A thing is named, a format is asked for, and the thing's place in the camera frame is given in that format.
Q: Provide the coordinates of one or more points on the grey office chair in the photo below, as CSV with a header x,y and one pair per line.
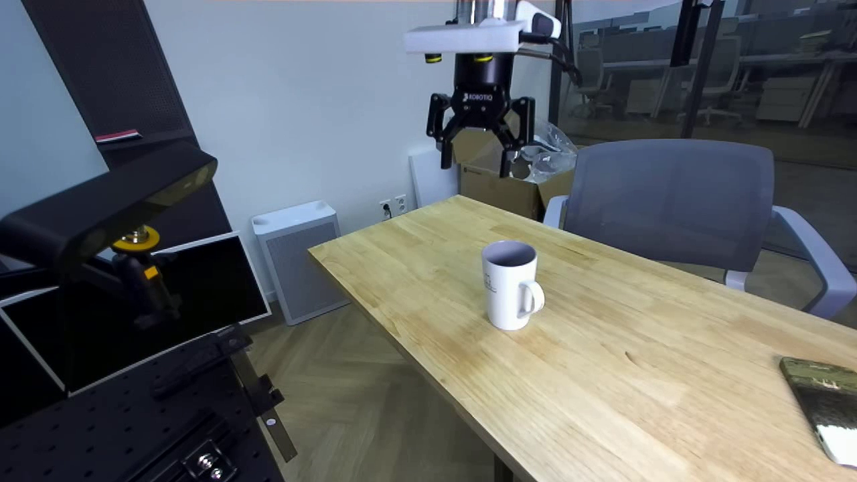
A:
x,y
665,203

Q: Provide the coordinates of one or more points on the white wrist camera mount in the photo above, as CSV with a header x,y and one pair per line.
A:
x,y
465,38

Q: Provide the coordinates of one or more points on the black vertical pole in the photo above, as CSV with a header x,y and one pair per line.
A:
x,y
700,62

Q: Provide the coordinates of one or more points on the silver plastic bag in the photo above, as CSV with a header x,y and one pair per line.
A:
x,y
544,156

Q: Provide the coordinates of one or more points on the white wall outlet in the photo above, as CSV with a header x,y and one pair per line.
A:
x,y
395,206

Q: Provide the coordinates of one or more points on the black slanted housing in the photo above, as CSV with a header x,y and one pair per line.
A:
x,y
107,211

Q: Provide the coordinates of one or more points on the black metal strip bracket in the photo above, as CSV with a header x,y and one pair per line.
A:
x,y
268,406

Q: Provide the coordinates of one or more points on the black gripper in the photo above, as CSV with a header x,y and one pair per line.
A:
x,y
483,89

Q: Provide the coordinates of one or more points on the white ceramic mug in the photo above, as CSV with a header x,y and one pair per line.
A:
x,y
509,297

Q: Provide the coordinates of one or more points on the smartphone with forest case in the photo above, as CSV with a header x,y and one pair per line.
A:
x,y
825,406

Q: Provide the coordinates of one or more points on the yellow black clamp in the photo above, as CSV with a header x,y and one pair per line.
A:
x,y
138,255

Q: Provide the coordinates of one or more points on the black perforated breadboard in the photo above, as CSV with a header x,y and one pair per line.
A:
x,y
115,429

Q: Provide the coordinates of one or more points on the brown cardboard box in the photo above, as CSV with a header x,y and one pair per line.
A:
x,y
499,190

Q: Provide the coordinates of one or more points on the white leaning board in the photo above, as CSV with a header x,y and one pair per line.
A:
x,y
431,178

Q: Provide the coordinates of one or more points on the white air purifier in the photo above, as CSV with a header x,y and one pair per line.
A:
x,y
299,265

